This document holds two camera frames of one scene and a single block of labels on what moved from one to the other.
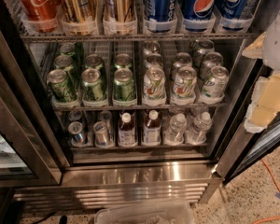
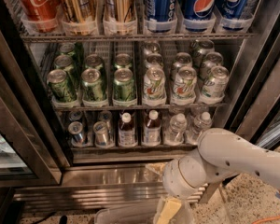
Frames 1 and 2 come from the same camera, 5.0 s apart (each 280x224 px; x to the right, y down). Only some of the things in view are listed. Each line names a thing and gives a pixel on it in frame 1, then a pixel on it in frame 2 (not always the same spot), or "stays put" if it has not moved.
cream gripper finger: x=255 y=49 → x=170 y=208
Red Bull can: x=76 y=128 stays put
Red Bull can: x=102 y=134 stays put
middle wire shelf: x=137 y=106 stays put
